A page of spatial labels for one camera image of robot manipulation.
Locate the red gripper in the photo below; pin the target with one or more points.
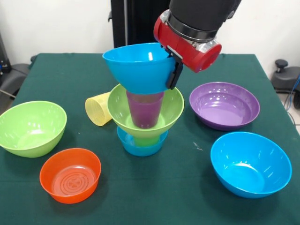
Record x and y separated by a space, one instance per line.
185 49

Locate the green plastic bowl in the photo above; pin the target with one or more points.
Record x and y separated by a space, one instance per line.
30 138
173 105

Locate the purple plastic cup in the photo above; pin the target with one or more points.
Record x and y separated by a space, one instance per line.
144 112

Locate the purple plastic bowl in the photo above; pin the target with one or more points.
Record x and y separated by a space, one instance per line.
222 112

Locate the green plastic cup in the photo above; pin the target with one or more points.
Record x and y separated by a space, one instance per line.
145 141

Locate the small blue plastic bowl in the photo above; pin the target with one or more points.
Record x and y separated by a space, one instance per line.
140 151

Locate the yellow plastic cup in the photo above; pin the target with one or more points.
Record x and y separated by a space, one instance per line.
97 111

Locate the small orange plastic bowl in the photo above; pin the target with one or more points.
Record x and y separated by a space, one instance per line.
70 192

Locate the grey base with black knob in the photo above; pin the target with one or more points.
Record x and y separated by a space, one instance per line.
288 79

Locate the dark green tablecloth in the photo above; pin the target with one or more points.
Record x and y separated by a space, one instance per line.
164 206

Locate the grey wheeled base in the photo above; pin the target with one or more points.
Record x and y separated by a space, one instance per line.
14 79

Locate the black equipment casing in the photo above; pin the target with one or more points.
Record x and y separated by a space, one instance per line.
3 65

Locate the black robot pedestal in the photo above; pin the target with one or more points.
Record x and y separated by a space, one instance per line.
136 23

